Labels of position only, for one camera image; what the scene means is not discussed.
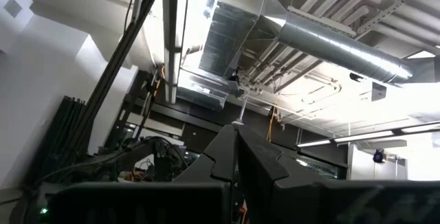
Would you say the black ceiling spot lamp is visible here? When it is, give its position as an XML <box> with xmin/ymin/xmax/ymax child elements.
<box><xmin>372</xmin><ymin>149</ymin><xmax>388</xmax><ymax>165</ymax></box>

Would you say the rectangular silver air duct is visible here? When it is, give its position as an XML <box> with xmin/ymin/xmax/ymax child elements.
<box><xmin>177</xmin><ymin>0</ymin><xmax>288</xmax><ymax>111</ymax></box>

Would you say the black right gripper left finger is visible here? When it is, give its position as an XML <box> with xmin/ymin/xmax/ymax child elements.
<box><xmin>45</xmin><ymin>124</ymin><xmax>237</xmax><ymax>224</ymax></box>

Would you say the grey square wall vent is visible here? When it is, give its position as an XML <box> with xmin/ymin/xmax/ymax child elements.
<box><xmin>3</xmin><ymin>0</ymin><xmax>23</xmax><ymax>19</ymax></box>

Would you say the metal ceiling strut bracket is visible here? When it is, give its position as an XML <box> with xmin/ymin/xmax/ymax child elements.
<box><xmin>355</xmin><ymin>0</ymin><xmax>405</xmax><ymax>34</ymax></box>

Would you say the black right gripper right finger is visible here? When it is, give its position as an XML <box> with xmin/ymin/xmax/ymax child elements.
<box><xmin>236</xmin><ymin>124</ymin><xmax>440</xmax><ymax>224</ymax></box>

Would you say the ceiling light rail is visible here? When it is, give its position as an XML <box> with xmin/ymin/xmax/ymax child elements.
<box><xmin>297</xmin><ymin>122</ymin><xmax>440</xmax><ymax>148</ymax></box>

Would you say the grey square ceiling plate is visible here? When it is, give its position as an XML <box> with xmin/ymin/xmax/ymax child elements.
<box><xmin>371</xmin><ymin>81</ymin><xmax>388</xmax><ymax>102</ymax></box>

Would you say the black hanging cable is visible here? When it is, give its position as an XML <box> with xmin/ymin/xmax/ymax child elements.
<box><xmin>178</xmin><ymin>0</ymin><xmax>193</xmax><ymax>67</ymax></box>

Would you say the round silver air duct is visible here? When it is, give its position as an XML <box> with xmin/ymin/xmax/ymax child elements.
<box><xmin>278</xmin><ymin>10</ymin><xmax>417</xmax><ymax>84</ymax></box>

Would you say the black folded curtain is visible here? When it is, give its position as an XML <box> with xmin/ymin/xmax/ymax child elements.
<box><xmin>32</xmin><ymin>95</ymin><xmax>87</xmax><ymax>183</ymax></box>

